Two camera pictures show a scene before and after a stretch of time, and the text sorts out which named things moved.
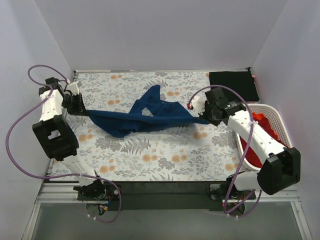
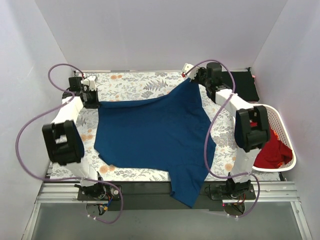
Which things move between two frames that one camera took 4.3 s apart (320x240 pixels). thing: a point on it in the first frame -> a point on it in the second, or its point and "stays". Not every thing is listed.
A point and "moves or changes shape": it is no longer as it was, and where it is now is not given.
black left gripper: x=77 y=104 -> x=91 y=100
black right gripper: x=205 y=116 -> x=198 y=76
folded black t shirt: x=241 y=82 stays
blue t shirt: x=148 y=112 moves or changes shape
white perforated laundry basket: x=274 y=115 stays
